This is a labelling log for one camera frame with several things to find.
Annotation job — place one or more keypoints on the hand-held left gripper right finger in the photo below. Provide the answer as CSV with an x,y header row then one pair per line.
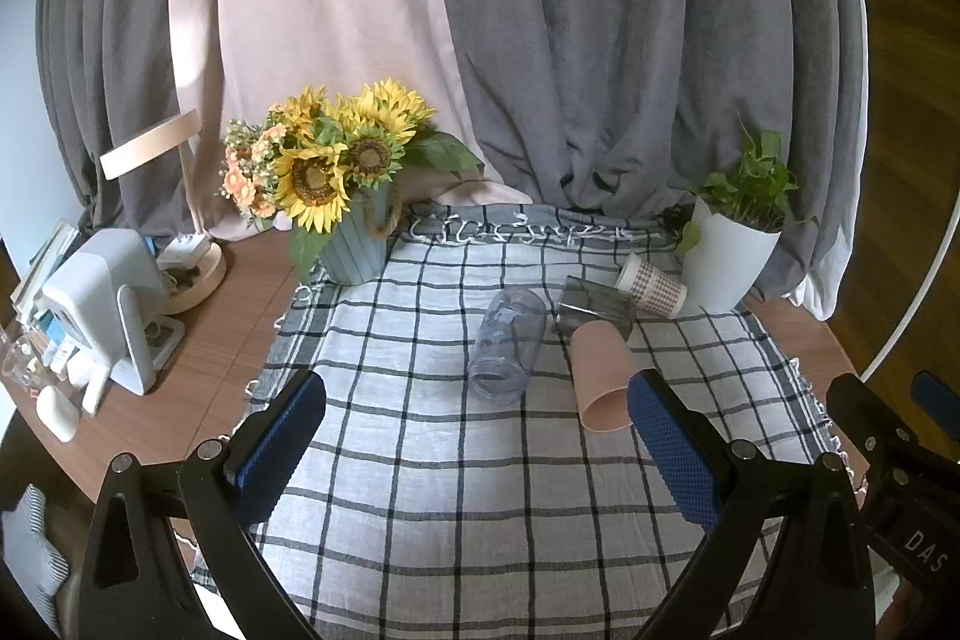
x,y
675,452

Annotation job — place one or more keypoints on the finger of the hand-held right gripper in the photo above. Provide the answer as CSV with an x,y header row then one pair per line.
x,y
937,396
862,407

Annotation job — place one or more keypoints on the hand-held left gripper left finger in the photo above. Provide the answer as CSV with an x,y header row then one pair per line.
x,y
276,441

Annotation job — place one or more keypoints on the pink cup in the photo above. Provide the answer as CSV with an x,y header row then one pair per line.
x,y
600,377

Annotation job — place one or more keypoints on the checked paper cup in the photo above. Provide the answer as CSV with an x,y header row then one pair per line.
x,y
654,293

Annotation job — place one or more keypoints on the shiny metal cup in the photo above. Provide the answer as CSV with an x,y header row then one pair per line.
x,y
596,306

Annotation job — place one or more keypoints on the clear plastic cup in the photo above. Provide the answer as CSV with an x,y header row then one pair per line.
x,y
508,347

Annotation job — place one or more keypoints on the white curved hoop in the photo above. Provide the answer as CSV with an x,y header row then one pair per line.
x,y
930,220

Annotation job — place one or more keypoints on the checked white tablecloth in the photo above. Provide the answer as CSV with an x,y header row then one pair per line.
x,y
450,497

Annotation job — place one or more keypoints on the small white stick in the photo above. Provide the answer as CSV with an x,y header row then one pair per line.
x,y
95,389

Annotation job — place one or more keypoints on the potted plant in white pot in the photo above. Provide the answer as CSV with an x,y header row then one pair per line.
x,y
724,265

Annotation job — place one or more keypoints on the ribbed blue vase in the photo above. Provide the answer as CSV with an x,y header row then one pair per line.
x,y
356,250

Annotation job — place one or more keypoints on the white charger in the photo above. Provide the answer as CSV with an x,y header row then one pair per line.
x,y
184,250

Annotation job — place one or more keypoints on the white oval case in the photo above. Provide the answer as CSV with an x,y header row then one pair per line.
x,y
57,413

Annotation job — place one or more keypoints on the white desktop device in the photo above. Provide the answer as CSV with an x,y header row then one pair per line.
x,y
90,295

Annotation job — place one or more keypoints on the sunflower bouquet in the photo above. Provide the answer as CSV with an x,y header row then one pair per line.
x,y
311,179

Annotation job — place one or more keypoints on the striped cloth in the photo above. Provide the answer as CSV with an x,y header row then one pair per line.
x,y
34,557

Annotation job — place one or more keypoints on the clear glass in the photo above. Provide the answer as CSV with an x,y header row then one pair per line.
x,y
19,362

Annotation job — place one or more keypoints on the row of books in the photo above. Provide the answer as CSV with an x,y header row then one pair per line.
x,y
41,265

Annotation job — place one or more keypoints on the white desk lamp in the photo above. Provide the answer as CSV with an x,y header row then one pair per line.
x,y
150,141

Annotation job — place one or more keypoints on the grey curtain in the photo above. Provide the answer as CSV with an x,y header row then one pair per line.
x,y
105,48
637,48

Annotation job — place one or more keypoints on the pink curtain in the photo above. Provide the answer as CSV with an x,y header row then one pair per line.
x,y
315,10

